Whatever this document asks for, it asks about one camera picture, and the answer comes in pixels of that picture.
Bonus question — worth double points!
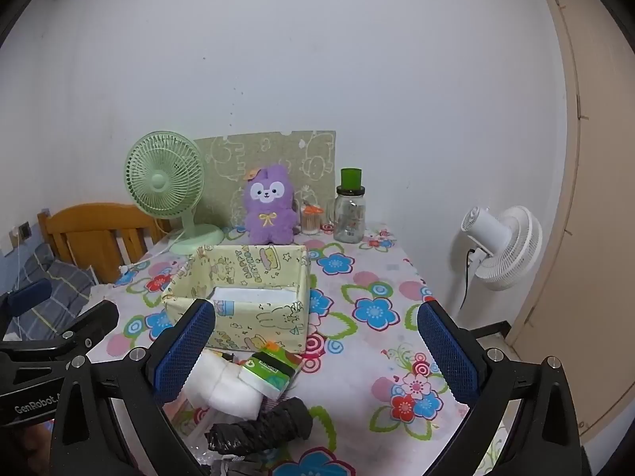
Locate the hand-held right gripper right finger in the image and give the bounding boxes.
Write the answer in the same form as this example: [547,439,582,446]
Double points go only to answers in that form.
[417,300,593,476]

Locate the cotton swab jar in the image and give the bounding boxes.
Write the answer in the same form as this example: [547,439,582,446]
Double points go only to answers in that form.
[300,201,323,235]

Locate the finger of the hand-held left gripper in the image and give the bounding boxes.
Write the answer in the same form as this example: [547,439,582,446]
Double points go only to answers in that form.
[0,278,53,330]
[50,301,120,358]

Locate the black metal frame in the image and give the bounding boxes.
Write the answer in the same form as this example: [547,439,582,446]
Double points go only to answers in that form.
[469,321,512,340]

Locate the green cartoon printed board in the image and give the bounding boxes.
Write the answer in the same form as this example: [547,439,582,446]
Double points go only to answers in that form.
[193,130,337,229]

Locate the grey plaid pillow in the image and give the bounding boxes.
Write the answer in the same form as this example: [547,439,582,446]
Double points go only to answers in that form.
[0,243,100,340]

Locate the green desk fan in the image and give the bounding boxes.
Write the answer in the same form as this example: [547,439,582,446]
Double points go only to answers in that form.
[124,131,225,257]

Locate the yellow cartoon storage box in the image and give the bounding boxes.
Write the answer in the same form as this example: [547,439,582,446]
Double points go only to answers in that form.
[161,244,312,354]

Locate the white cloth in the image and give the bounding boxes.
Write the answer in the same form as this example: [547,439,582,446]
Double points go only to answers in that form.
[186,349,264,418]

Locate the beige door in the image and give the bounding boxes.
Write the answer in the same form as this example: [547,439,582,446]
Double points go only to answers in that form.
[506,0,635,447]

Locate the white fan power cable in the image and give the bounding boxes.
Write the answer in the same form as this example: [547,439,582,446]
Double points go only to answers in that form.
[119,218,189,276]

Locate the white standing fan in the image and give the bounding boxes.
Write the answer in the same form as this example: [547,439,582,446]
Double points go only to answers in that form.
[459,205,543,292]

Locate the floral tablecloth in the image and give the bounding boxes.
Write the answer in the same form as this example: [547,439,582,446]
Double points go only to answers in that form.
[82,223,502,476]

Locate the glass mug jar green lid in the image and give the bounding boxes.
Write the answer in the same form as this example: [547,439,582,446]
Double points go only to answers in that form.
[326,169,368,244]

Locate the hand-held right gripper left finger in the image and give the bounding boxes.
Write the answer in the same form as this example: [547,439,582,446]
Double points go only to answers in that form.
[52,298,216,476]

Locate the purple plush toy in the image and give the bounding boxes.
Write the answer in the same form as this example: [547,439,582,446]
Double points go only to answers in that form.
[243,165,300,246]

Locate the clear bag of dark clips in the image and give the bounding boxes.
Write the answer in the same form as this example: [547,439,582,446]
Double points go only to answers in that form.
[191,436,279,476]

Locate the black fan cable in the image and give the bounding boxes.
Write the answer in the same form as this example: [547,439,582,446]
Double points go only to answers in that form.
[459,248,477,314]

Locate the green tissue pack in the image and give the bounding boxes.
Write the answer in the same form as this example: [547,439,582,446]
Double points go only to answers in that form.
[238,344,303,400]

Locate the wooden bed headboard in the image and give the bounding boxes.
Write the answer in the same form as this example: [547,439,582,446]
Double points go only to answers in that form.
[37,202,172,286]

